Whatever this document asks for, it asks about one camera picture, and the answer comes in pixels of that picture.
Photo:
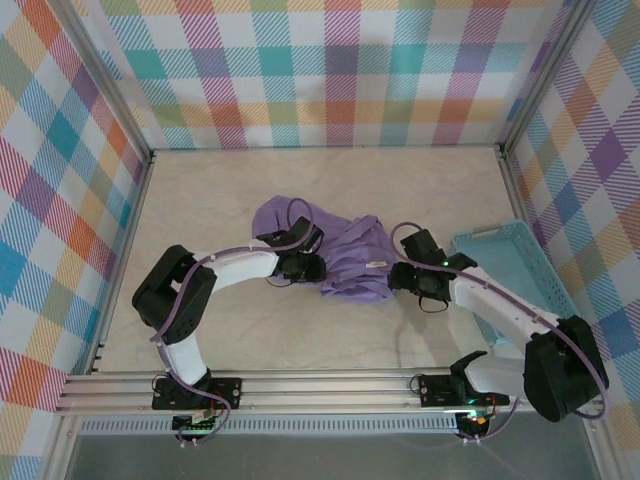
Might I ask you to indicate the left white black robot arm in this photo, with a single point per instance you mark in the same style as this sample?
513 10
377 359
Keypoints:
235 267

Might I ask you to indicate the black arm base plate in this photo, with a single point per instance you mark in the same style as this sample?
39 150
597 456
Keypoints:
435 390
227 392

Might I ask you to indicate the slanted aluminium frame post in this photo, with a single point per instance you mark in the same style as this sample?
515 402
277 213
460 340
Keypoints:
111 80
544 75

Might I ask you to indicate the aluminium wall base strip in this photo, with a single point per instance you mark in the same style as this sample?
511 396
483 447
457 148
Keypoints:
325 148

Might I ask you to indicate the aluminium frame leg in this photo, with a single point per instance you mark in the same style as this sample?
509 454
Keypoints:
602 450
60 450

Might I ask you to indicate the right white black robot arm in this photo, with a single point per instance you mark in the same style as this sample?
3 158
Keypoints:
500 310

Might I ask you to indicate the aluminium table side rail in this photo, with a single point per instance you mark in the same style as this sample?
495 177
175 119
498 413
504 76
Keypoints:
518 200
125 250

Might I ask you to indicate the purple t-shirt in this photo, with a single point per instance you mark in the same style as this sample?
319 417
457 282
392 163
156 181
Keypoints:
350 260

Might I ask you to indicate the light blue plastic basket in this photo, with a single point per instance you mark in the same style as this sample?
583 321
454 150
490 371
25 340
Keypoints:
510 260

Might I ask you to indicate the small circuit board orange connector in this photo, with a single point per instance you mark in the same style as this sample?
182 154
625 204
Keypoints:
475 419

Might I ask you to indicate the green circuit board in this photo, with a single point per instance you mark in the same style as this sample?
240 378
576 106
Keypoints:
197 426

